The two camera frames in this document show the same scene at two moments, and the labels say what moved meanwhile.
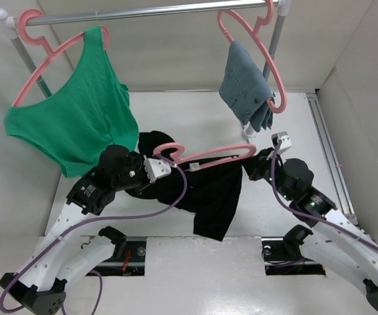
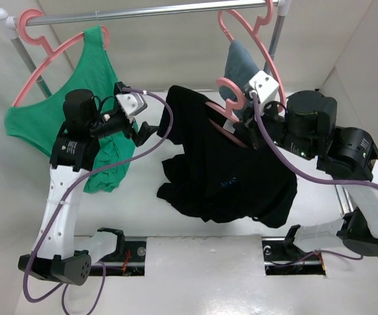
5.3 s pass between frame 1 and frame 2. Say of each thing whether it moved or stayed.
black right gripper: moved
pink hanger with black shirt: moved
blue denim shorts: stayed
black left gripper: moved
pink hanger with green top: stayed
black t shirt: moved
